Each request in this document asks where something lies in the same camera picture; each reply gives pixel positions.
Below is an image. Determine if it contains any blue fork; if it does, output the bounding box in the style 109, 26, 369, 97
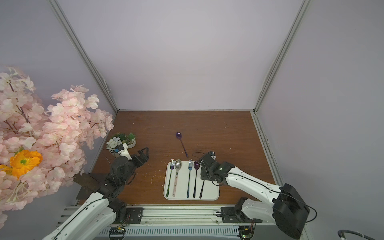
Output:
186, 160, 194, 199

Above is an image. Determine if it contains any purple fork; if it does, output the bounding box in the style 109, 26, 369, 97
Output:
199, 180, 205, 199

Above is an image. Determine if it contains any green handled iridescent fork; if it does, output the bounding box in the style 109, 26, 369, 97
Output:
166, 159, 176, 197

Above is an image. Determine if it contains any white plastic tray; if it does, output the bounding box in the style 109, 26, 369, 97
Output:
164, 161, 220, 201

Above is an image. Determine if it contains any silver spoon pink handle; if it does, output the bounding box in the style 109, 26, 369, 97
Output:
172, 159, 182, 197

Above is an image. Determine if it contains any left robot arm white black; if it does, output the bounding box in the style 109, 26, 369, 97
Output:
44, 147, 149, 240

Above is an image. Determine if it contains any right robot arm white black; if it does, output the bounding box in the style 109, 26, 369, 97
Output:
199, 152, 311, 240

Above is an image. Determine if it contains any small succulent white pot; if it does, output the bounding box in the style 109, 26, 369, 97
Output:
114, 133, 136, 149

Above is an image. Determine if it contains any white flower beige pot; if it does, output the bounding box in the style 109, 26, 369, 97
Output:
106, 137, 122, 151

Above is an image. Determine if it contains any dark metal plate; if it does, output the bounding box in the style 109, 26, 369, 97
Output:
74, 173, 106, 200

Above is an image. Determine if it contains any left controller board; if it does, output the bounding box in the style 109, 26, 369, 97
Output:
109, 227, 127, 240

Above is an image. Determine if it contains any controller board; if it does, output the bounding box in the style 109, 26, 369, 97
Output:
109, 227, 127, 240
238, 226, 254, 240

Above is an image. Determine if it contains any right controller board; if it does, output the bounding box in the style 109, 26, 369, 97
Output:
238, 226, 254, 240

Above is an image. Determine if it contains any pink blossom artificial tree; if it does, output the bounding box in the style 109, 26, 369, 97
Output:
1, 67, 114, 226

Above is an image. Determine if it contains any orange artificial poppy flower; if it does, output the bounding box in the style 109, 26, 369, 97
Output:
1, 150, 43, 179

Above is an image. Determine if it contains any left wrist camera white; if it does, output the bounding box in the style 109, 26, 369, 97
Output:
114, 143, 132, 161

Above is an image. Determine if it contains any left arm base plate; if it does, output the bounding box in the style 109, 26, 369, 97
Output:
114, 207, 144, 225

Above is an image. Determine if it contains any aluminium front rail frame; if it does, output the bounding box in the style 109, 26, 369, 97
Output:
52, 204, 313, 240

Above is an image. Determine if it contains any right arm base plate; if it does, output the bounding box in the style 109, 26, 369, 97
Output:
215, 207, 263, 224

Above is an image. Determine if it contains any black cable loop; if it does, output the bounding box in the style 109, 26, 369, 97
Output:
337, 229, 377, 240

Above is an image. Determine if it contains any right corner aluminium post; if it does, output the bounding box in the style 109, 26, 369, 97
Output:
253, 0, 312, 115

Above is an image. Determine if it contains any corner aluminium post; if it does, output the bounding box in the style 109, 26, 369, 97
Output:
253, 0, 312, 115
47, 0, 119, 113

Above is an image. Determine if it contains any left corner aluminium post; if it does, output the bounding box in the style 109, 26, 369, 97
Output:
47, 0, 119, 113

